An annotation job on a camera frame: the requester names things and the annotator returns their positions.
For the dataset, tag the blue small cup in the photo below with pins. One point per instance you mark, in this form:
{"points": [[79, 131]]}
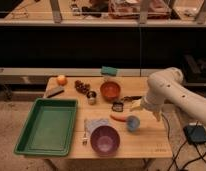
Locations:
{"points": [[132, 123]]}

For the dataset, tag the black power box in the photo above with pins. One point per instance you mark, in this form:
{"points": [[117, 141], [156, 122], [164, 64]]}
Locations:
{"points": [[195, 134]]}

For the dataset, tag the bunch of dark grapes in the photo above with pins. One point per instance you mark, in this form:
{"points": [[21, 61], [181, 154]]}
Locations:
{"points": [[82, 87]]}

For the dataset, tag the orange fruit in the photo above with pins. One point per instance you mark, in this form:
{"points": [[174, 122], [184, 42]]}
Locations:
{"points": [[61, 80]]}

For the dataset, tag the teal sponge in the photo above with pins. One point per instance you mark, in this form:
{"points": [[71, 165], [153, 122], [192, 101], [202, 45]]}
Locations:
{"points": [[108, 71]]}

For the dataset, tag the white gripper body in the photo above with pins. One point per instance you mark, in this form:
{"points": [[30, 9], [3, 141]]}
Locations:
{"points": [[149, 106]]}

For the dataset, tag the orange carrot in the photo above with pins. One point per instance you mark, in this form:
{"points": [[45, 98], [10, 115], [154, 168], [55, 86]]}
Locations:
{"points": [[117, 118]]}

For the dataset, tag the white cloth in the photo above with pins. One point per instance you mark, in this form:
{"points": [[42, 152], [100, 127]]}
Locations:
{"points": [[92, 124]]}

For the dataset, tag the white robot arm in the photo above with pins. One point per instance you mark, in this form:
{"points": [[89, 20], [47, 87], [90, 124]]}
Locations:
{"points": [[167, 85]]}

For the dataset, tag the wooden folding table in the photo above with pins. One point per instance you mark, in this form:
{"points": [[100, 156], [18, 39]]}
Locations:
{"points": [[148, 142]]}

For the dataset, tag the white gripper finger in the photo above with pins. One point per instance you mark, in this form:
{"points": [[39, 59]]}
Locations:
{"points": [[136, 105], [157, 115]]}

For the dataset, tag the black handled tool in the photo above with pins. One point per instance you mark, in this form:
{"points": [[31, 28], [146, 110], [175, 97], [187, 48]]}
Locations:
{"points": [[130, 98]]}

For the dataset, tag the metal fork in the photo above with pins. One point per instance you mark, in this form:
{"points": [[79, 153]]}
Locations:
{"points": [[85, 139]]}

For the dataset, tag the purple bowl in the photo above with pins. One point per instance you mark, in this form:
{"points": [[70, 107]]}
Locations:
{"points": [[105, 141]]}

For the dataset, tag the red bowl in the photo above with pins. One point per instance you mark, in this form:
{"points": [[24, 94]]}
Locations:
{"points": [[110, 91]]}

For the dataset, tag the small metal cup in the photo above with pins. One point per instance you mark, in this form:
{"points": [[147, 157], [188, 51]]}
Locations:
{"points": [[91, 96]]}

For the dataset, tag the small black tin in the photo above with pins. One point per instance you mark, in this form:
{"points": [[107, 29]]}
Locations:
{"points": [[117, 106]]}

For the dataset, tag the green plastic tray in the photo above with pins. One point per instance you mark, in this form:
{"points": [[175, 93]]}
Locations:
{"points": [[48, 129]]}

